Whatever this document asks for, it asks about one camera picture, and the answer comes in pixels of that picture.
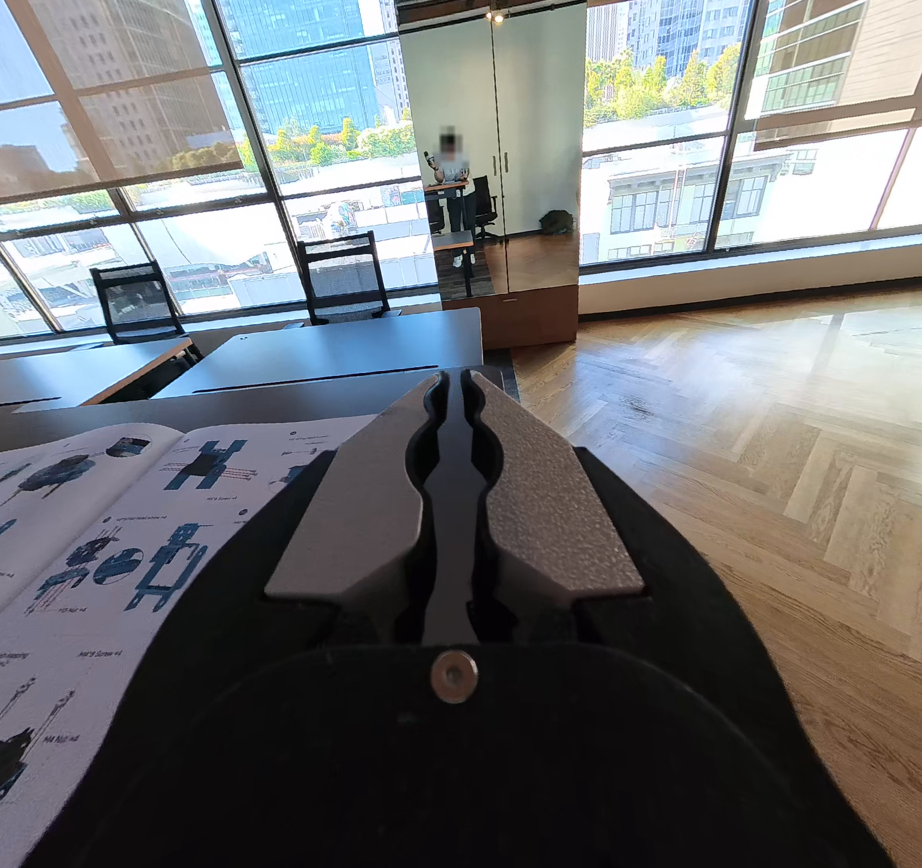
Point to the black frame chair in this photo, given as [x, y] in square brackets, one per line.
[137, 306]
[338, 285]

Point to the printed instruction manual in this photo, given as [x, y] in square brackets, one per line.
[108, 594]

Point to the grey office desk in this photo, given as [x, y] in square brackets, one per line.
[72, 371]
[324, 349]

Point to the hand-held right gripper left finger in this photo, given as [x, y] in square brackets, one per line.
[346, 522]

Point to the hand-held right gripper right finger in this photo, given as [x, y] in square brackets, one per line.
[554, 522]

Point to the large window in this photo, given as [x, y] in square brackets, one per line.
[302, 18]
[792, 162]

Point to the mirrored wooden cabinet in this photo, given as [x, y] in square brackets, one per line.
[540, 126]

